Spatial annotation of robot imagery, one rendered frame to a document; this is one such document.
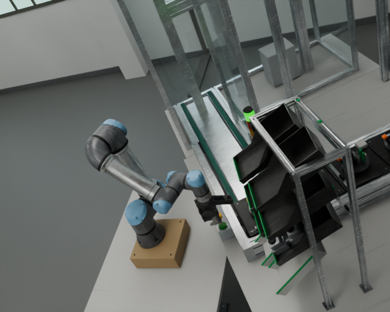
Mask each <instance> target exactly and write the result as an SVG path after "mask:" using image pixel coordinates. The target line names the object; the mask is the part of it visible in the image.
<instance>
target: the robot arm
mask: <svg viewBox="0 0 390 312"><path fill-rule="evenodd" d="M127 133H128V131H127V129H126V127H125V126H124V125H123V124H121V123H120V122H119V121H117V120H114V119H108V120H106V121H105V122H104V123H103V124H101V125H100V127H99V128H98V129H97V130H96V131H95V132H94V133H93V134H92V135H91V137H89V138H88V140H87V142H86V143H85V154H86V157H87V159H88V161H89V162H90V164H91V165H92V166H93V167H94V168H95V169H96V170H98V171H99V172H101V173H102V172H105V173H107V174H109V175H110V176H112V177H113V178H115V179H116V180H118V181H120V182H121V183H123V184H125V185H126V186H128V187H129V188H131V189H132V190H134V191H135V192H137V194H138V195H139V197H140V198H139V199H136V200H134V201H133V202H130V203H129V204H128V206H127V207H126V210H125V216H126V219H127V221H128V223H129V224H130V225H131V226H132V228H133V230H134V231H135V233H136V238H137V242H138V244H139V245H140V246H141V247H142V248H145V249H149V248H154V247H156V246H157V245H159V244H160V243H161V242H162V240H163V239H164V237H165V230H164V228H163V227H162V226H161V225H160V224H159V223H157V222H156V221H155V220H154V215H155V214H156V213H157V212H158V213H160V214H166V213H168V211H169V210H170V209H171V208H172V207H173V204H174V203H175V201H176V200H177V198H178V197H179V195H180V194H181V192H182V191H183V190H184V189H186V190H191V191H192V192H193V193H194V195H195V197H196V199H195V200H194V202H195V204H196V206H197V208H198V211H199V213H200V215H201V217H202V219H203V221H204V222H206V221H211V220H212V222H211V223H210V226H213V225H217V224H220V225H221V224H222V220H221V218H220V216H219V212H218V210H217V207H216V205H224V204H233V199H232V197H231V195H214V196H213V195H212V193H211V191H210V189H209V186H208V184H207V182H206V179H205V177H204V175H203V174H202V172H201V171H200V170H191V171H190V172H189V173H183V172H180V171H171V172H169V173H168V174H167V178H166V182H167V185H164V184H163V183H162V182H161V181H159V180H155V179H153V178H151V177H150V176H149V175H148V173H147V172H146V171H145V169H144V167H143V166H142V165H141V163H140V162H139V161H138V159H137V158H136V156H135V155H134V154H133V152H132V150H131V149H130V148H129V146H128V142H129V141H128V139H127V138H126V135H127Z"/></svg>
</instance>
